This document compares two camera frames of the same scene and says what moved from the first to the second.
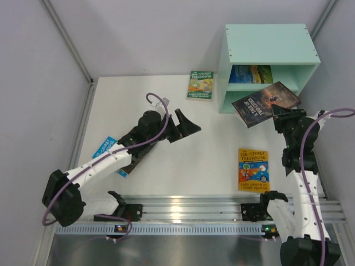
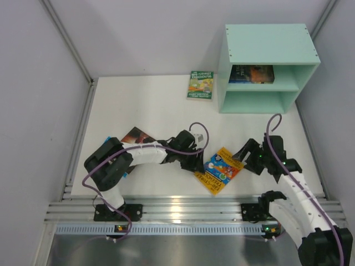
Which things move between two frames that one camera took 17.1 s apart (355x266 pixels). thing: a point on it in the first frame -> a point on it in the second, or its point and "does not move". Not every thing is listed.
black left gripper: (175, 129) -> (192, 159)
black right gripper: (288, 117) -> (252, 156)
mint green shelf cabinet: (288, 47) does not move
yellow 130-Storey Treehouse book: (253, 172) -> (219, 169)
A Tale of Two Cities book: (258, 107) -> (252, 74)
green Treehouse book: (200, 86) does not move
